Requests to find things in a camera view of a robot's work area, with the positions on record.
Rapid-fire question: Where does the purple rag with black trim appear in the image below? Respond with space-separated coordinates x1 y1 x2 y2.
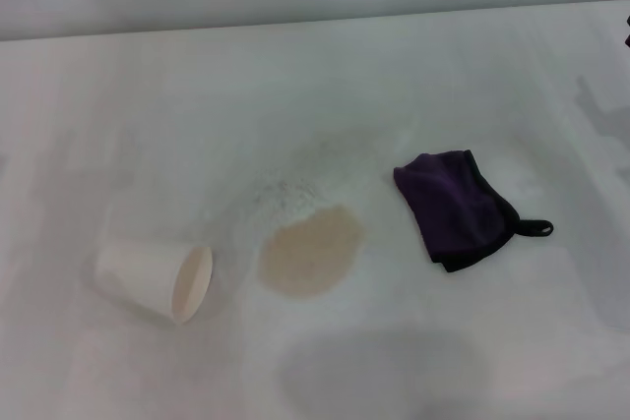
392 149 555 274

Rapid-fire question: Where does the white paper cup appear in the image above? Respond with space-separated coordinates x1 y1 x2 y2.
94 236 215 327

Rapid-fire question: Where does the brown water stain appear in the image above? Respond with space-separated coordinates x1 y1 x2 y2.
257 203 367 301

